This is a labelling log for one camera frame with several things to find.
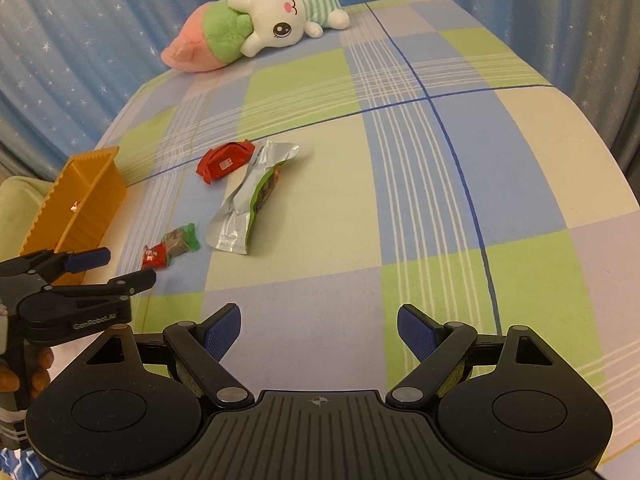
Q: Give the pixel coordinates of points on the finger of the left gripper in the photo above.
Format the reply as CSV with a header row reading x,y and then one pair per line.
x,y
47,262
125,285

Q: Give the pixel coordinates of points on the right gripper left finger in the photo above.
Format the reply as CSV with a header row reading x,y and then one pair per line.
x,y
199,349

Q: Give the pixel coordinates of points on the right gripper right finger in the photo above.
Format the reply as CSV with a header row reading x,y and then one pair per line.
x,y
440,350

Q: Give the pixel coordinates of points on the green candy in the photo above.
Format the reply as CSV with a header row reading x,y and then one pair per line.
x,y
181,240

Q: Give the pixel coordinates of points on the silver green snack bag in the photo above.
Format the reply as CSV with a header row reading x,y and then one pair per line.
x,y
231,227

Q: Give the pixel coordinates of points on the red square snack pouch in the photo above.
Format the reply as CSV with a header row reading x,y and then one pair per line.
x,y
218,162

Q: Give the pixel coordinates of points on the small red candy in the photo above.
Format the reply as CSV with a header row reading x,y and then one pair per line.
x,y
155,257

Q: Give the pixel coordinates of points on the green cloth covered sofa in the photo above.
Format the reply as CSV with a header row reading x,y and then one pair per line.
x,y
21,199

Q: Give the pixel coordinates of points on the orange plastic tray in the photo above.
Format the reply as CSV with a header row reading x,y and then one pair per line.
x,y
80,205

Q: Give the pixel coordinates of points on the plaid tablecloth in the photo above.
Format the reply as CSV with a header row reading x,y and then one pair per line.
x,y
435,167

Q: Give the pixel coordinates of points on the blue star curtain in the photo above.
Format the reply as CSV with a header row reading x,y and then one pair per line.
x,y
69,66

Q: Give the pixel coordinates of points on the pink carrot bunny plush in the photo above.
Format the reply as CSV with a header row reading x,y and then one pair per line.
x,y
220,32

